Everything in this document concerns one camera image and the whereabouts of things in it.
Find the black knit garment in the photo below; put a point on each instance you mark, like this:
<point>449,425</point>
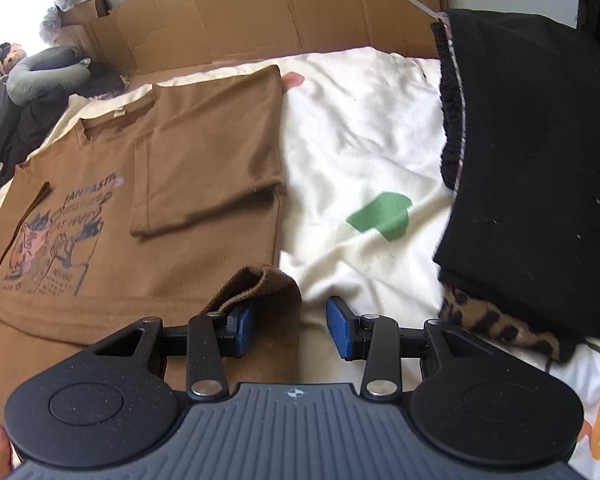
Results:
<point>450,110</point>

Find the black crumpled garment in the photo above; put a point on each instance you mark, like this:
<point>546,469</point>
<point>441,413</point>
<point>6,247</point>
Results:
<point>105,77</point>

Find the flattened cardboard sheet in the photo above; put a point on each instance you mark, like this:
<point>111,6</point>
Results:
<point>280,10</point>

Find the leopard print garment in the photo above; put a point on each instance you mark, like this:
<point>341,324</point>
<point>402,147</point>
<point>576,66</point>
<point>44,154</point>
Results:
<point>480,315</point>

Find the brown printed t-shirt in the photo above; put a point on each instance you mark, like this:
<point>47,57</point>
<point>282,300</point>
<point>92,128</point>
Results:
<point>205,160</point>

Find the cream bear print bedsheet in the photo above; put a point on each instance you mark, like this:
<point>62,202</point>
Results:
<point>370,135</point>

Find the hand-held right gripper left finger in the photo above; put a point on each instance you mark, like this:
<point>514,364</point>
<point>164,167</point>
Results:
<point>242,330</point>

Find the grey neck pillow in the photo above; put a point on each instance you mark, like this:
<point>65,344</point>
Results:
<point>45,72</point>

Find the crumpled clear plastic wrap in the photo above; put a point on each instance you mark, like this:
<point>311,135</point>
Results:
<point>55,25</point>

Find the small teddy bear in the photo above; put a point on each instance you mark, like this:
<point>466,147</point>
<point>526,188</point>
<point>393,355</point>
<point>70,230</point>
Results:
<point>12,55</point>

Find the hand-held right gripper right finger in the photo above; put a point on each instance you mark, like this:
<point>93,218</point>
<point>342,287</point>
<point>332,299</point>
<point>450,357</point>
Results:
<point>340,330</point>

